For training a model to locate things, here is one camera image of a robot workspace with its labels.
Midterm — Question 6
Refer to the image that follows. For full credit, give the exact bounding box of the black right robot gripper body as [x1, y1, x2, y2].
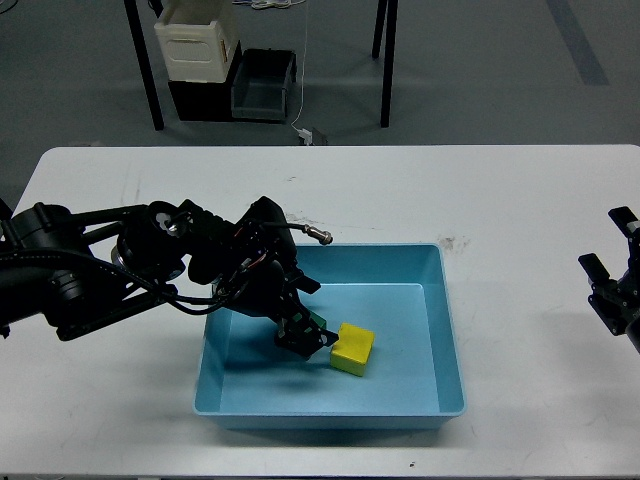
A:
[588, 280, 639, 351]

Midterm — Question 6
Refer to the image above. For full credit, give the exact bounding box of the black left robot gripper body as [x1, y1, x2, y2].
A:
[234, 260, 300, 322]

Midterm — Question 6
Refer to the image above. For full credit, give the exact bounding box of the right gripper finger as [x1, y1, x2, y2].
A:
[578, 253, 616, 295]
[608, 206, 639, 260]

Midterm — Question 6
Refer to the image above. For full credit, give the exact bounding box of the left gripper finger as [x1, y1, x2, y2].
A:
[287, 267, 321, 310]
[274, 313, 339, 359]

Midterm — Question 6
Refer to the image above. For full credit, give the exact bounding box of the green cube block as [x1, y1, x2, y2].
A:
[306, 310, 327, 330]

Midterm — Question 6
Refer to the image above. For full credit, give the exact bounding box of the yellow cube block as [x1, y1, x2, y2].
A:
[330, 323, 375, 377]

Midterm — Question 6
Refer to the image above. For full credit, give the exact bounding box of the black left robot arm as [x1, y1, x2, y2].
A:
[1, 197, 338, 358]

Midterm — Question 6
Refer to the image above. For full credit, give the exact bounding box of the blue plastic tray box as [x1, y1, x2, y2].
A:
[192, 243, 468, 431]

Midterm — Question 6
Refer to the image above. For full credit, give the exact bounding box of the black box under crate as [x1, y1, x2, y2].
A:
[168, 46, 242, 122]

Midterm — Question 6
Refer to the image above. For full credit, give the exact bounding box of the white power adapter plug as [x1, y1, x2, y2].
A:
[298, 128, 328, 146]

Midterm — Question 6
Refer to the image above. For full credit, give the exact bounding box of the dark grey storage bin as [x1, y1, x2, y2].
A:
[231, 48, 297, 123]

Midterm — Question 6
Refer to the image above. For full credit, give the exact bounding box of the cream white plastic crate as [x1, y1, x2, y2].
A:
[154, 0, 239, 83]

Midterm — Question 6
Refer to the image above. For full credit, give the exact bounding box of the black right table leg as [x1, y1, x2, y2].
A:
[371, 0, 399, 128]

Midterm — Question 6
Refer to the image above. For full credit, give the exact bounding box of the black table leg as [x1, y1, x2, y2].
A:
[123, 0, 164, 131]
[371, 0, 399, 128]

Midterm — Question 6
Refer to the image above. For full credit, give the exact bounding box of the black left table leg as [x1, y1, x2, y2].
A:
[123, 0, 164, 131]

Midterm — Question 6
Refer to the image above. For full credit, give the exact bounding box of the white hanging cable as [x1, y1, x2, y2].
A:
[290, 0, 309, 132]

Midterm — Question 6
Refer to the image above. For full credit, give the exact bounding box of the white cable coil on floor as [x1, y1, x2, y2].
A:
[232, 0, 306, 11]

